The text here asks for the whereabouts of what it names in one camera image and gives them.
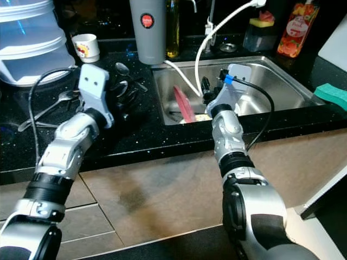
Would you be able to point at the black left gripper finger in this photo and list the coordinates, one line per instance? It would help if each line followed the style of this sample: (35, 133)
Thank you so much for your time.
(129, 86)
(130, 103)

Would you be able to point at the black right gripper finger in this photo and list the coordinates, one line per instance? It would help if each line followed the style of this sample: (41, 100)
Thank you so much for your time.
(205, 88)
(214, 81)

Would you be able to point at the pink-rimmed floral plate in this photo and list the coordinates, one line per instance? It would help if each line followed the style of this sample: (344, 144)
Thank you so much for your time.
(184, 105)

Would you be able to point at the steel spoon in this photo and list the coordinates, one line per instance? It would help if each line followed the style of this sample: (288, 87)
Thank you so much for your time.
(73, 96)
(122, 69)

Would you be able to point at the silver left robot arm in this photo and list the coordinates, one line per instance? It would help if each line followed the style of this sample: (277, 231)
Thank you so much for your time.
(68, 151)

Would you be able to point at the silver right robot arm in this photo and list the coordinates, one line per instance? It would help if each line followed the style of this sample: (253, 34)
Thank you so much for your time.
(230, 135)

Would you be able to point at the round metal sink strainer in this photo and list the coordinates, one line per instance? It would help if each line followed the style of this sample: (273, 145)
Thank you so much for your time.
(227, 47)

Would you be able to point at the grey water filter canister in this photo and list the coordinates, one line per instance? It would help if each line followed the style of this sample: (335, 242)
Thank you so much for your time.
(147, 40)

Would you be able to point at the small white printed cup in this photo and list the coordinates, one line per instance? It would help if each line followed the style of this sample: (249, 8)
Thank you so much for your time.
(87, 49)

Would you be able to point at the stainless steel sink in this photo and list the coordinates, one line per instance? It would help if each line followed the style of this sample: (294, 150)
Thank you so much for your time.
(276, 81)

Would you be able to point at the dark clear sponge holder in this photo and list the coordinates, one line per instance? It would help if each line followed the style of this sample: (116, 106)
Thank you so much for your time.
(259, 39)

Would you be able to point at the yellow oil bottle green cap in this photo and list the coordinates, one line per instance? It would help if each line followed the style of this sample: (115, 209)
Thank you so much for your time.
(173, 32)

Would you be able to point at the yellow dish sponge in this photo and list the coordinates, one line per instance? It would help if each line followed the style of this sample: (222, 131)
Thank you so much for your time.
(257, 22)

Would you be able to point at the chrome filter tap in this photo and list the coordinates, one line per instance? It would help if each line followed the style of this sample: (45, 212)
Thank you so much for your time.
(188, 3)

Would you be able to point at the red scrubber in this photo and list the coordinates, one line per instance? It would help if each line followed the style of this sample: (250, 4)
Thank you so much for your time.
(267, 16)

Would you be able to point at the white faucet diverter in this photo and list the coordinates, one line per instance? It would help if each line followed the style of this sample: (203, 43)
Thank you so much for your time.
(260, 2)

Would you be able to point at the peach soap pump bottle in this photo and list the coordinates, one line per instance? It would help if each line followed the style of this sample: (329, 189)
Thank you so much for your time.
(295, 32)

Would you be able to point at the white tiered plastic container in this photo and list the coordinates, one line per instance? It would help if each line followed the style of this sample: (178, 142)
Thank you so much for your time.
(32, 43)

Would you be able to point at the green sponge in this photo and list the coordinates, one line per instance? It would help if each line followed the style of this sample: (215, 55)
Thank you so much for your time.
(331, 95)

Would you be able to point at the white board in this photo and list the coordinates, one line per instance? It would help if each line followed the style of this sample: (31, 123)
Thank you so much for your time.
(335, 51)

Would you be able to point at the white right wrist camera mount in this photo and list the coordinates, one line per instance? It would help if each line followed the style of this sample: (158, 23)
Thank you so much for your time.
(236, 89)

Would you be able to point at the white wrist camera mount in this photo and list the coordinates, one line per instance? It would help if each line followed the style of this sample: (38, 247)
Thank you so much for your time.
(95, 86)
(236, 89)

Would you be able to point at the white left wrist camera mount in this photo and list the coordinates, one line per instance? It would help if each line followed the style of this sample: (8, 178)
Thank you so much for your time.
(95, 86)

